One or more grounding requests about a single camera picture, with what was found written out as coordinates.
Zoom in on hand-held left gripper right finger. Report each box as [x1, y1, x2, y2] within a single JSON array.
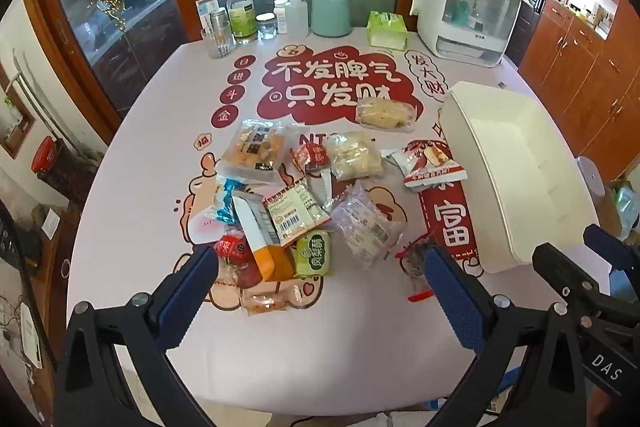
[[424, 246, 586, 427]]

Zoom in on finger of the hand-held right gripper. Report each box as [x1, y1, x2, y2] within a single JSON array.
[[584, 223, 640, 279], [531, 243, 621, 323]]

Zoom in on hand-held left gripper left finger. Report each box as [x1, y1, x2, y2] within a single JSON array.
[[60, 246, 221, 427]]

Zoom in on dark red clear packet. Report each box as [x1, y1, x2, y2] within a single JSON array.
[[395, 234, 441, 303]]

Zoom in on round red snack packet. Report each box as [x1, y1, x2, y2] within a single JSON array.
[[215, 229, 263, 290]]

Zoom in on orange white snack packet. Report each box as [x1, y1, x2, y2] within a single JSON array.
[[231, 192, 296, 283]]

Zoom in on blue candy wrapper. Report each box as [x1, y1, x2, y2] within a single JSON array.
[[200, 177, 248, 228]]

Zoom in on small green snack packet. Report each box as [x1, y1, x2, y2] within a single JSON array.
[[295, 229, 333, 278]]

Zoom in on red white labelled packet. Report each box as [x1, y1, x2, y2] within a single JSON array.
[[262, 179, 333, 248]]

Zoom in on red white cake packet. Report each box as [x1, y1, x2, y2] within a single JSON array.
[[382, 139, 468, 192]]

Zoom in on white plastic bin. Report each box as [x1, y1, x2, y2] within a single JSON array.
[[439, 81, 608, 275]]

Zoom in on orange label biscuit packet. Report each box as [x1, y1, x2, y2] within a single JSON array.
[[215, 119, 291, 185]]

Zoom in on clear pale cracker packet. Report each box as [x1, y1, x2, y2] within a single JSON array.
[[325, 132, 386, 180]]

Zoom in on small red snack packet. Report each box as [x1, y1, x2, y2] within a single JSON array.
[[291, 143, 331, 172]]

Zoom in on clear yellow pastry packet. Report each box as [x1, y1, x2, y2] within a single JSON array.
[[356, 99, 417, 132]]

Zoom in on green plastic bag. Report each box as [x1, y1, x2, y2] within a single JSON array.
[[612, 187, 638, 238]]

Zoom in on grey stool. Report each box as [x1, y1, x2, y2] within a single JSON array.
[[575, 156, 608, 202]]

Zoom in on wooden cabinets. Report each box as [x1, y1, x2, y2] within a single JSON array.
[[520, 0, 640, 178]]

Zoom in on dark container red lid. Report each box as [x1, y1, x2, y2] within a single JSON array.
[[30, 136, 96, 208]]

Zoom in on clear glass cup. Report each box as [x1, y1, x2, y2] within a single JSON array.
[[201, 21, 237, 60]]

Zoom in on white countertop cup cabinet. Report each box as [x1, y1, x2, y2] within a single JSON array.
[[410, 0, 533, 68]]

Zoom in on green tissue pack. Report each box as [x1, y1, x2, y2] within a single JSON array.
[[366, 11, 411, 52]]

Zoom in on small glass jar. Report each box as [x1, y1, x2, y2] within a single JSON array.
[[256, 13, 279, 40]]

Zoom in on white blue carton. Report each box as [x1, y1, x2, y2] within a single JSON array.
[[195, 0, 221, 42]]

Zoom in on glass bottle green label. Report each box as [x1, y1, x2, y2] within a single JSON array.
[[227, 0, 259, 45]]

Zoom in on small white pill bottle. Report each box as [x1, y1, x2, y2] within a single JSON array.
[[272, 0, 291, 35]]

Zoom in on white plastic bottle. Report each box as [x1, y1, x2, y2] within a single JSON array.
[[287, 0, 310, 36]]

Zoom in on mint green canister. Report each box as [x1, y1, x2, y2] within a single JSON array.
[[311, 0, 352, 38]]

